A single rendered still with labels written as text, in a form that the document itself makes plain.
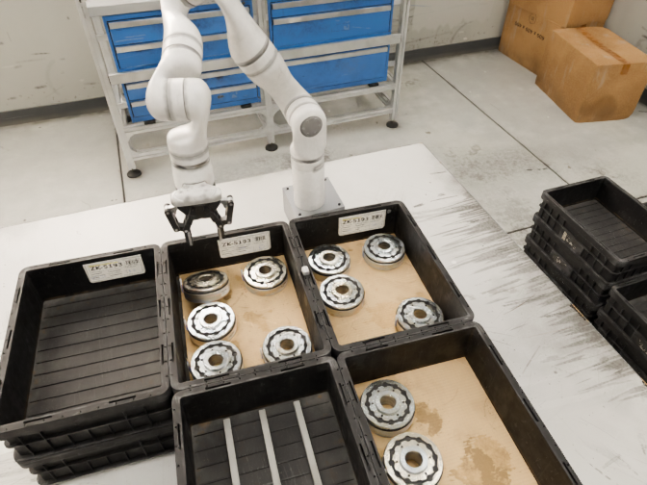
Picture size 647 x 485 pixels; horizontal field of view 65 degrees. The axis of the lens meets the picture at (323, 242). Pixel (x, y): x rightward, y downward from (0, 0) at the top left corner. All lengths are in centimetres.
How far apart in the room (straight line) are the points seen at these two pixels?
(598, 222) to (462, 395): 123
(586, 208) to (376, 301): 122
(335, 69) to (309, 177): 177
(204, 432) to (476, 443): 50
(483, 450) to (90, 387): 77
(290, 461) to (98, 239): 95
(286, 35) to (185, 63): 202
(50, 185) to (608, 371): 285
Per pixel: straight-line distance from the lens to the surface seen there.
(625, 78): 386
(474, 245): 156
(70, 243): 167
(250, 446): 100
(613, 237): 212
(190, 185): 96
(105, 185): 314
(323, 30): 301
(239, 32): 115
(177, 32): 98
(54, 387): 118
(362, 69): 319
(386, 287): 121
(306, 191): 143
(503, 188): 304
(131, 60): 286
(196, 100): 88
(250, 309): 117
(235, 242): 122
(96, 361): 118
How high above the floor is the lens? 173
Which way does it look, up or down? 43 degrees down
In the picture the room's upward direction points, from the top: straight up
